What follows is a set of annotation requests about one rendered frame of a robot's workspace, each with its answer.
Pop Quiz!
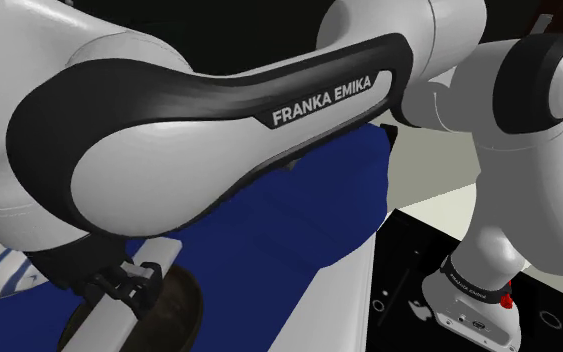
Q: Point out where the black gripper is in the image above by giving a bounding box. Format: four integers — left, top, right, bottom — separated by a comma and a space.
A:
26, 232, 165, 321

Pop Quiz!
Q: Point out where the long white flat bar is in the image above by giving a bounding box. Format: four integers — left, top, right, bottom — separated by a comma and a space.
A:
61, 235, 185, 352

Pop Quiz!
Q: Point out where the dark brown round bowl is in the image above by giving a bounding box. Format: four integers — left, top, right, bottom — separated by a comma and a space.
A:
58, 264, 205, 352

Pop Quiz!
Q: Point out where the black robot stand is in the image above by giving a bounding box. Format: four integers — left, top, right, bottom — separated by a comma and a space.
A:
366, 208, 563, 352

